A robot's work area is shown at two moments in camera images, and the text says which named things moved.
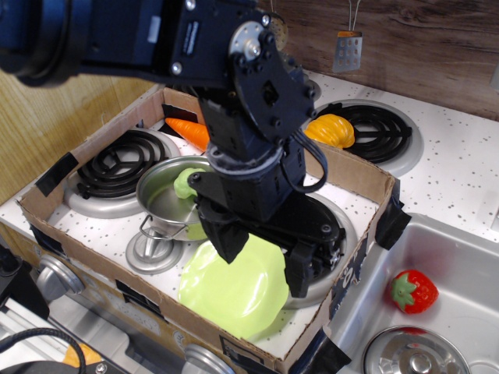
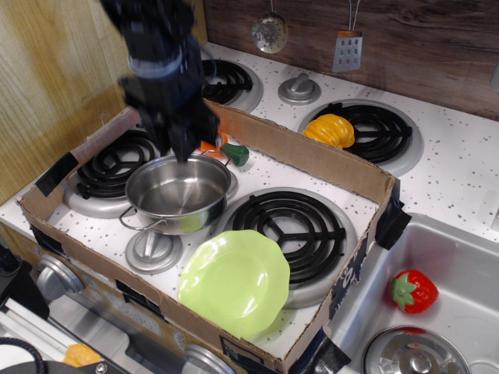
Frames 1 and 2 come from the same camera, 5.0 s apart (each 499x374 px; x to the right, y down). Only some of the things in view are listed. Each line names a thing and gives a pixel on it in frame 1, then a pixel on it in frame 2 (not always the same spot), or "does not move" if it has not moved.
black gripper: x=306 y=222 -> x=164 y=82
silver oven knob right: x=199 y=359 does not move
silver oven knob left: x=56 y=279 does not move
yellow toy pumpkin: x=332 y=129 does not move
